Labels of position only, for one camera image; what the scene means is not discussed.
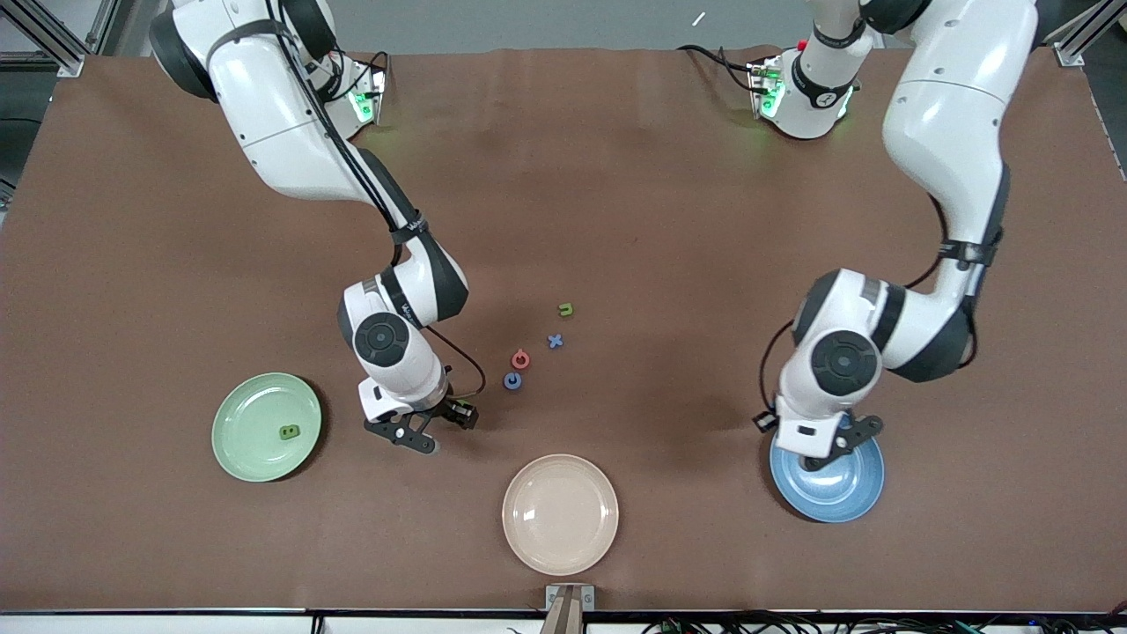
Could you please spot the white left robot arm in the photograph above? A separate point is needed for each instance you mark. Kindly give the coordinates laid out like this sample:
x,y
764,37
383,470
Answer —
x,y
951,114

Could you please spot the green plate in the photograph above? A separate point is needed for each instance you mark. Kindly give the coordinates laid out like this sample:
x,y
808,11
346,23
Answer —
x,y
255,458

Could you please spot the blue letter G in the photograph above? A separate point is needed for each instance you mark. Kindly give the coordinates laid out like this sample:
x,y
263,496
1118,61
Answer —
x,y
506,381

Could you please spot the pink letter Q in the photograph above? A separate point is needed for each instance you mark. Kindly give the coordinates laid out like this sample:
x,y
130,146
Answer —
x,y
513,359

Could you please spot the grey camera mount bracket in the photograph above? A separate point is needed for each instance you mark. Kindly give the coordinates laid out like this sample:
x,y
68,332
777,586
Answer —
x,y
555,599

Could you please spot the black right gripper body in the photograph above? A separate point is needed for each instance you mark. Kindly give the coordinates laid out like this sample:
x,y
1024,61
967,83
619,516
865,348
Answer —
x,y
447,409

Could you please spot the beige plate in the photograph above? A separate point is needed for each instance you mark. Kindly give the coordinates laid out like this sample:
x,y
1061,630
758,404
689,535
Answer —
x,y
560,519

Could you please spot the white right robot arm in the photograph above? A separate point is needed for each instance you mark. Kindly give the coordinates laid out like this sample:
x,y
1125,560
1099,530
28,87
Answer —
x,y
282,114

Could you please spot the aluminium frame profile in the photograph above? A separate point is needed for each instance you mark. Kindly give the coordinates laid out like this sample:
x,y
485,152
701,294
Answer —
x,y
62,55
1070,48

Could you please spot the blue plate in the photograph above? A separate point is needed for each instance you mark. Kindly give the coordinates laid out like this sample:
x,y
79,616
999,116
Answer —
x,y
836,497

